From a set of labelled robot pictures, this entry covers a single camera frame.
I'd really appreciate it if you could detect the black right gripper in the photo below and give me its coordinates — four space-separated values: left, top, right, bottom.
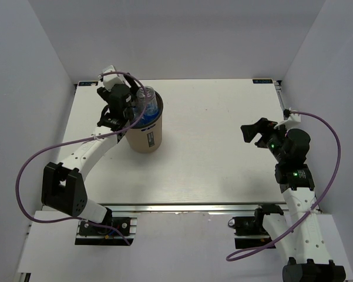
240 117 292 163

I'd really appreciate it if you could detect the clear bottle blue label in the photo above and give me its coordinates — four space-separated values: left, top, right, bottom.
131 98 143 126
136 86 159 124

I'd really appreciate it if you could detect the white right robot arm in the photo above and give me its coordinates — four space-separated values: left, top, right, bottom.
240 117 346 281

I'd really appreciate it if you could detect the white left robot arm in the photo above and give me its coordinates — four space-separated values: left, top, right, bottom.
41 84 133 234

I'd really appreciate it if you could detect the brown bin with black rim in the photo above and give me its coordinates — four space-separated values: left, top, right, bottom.
125 91 164 153

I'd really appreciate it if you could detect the left blue table sticker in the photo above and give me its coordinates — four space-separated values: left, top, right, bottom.
78 81 98 87

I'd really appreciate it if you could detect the blue table sticker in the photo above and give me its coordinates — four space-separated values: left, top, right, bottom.
252 79 273 84
78 81 98 87

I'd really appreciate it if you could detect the right blue table sticker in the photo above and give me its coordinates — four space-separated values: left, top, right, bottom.
252 79 273 84

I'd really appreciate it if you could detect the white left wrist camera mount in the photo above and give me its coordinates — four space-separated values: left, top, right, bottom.
98 65 125 92

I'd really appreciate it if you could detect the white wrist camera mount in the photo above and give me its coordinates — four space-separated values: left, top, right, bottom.
98 65 125 92
274 108 301 130

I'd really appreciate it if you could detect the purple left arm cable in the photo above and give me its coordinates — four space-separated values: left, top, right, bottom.
16 71 147 246

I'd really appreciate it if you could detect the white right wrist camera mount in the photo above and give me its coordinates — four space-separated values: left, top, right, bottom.
274 108 301 130

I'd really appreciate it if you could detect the aluminium table frame rail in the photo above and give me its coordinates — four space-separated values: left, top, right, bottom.
73 79 324 217

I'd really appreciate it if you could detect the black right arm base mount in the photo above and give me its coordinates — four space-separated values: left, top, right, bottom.
227 204 284 250

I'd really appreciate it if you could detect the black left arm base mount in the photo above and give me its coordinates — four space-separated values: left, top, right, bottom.
75 212 137 246

